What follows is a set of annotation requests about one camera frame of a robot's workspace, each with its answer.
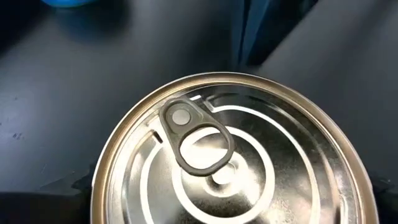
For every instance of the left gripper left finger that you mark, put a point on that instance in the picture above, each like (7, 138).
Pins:
(40, 210)

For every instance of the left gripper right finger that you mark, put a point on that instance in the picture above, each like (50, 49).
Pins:
(388, 205)

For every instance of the gold tin can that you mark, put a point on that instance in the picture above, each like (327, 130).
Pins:
(66, 2)
(280, 155)

